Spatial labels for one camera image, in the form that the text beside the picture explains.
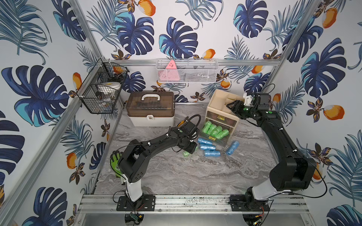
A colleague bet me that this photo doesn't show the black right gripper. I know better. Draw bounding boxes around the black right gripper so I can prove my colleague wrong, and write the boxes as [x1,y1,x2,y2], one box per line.
[226,100,256,119]

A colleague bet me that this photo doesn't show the green roll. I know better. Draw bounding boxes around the green roll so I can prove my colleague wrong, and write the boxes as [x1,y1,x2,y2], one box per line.
[216,129,229,139]
[211,126,222,137]
[202,121,212,133]
[183,146,198,157]
[207,124,217,135]

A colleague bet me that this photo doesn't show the beige drawer organizer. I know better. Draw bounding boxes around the beige drawer organizer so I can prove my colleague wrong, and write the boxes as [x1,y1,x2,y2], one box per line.
[206,89,244,136]

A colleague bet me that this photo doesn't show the clear bottom drawer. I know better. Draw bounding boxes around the clear bottom drawer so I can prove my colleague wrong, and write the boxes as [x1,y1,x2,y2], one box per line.
[199,120,234,147]

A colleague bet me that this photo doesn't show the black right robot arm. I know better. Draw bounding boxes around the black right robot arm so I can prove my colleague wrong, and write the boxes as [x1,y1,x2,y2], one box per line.
[227,93,316,211]

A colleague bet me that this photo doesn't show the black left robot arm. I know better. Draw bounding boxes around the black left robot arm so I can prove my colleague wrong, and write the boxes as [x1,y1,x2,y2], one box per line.
[118,121,200,211]

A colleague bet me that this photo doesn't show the yellow black pliers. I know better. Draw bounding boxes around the yellow black pliers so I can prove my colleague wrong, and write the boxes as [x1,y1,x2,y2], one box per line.
[177,117,189,128]

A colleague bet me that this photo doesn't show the blue roll top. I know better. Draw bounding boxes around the blue roll top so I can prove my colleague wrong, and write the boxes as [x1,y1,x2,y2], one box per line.
[198,137,213,145]

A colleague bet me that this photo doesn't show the brown lidded storage box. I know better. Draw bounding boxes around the brown lidded storage box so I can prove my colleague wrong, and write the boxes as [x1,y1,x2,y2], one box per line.
[126,91,175,127]

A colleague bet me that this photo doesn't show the pink triangle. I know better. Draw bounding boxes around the pink triangle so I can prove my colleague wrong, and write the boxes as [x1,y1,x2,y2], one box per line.
[159,60,180,82]

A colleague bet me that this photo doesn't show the green work glove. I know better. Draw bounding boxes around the green work glove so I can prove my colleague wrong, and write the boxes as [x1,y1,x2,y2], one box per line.
[110,150,123,178]

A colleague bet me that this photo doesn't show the white tape roll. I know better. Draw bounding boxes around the white tape roll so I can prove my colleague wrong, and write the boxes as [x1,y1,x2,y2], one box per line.
[97,82,121,93]

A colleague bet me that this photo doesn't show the clear wall tray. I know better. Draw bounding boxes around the clear wall tray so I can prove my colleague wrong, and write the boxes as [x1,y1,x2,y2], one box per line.
[156,59,219,84]

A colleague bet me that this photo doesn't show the black wire basket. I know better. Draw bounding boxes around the black wire basket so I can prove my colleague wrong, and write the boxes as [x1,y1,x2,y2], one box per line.
[76,59,129,115]

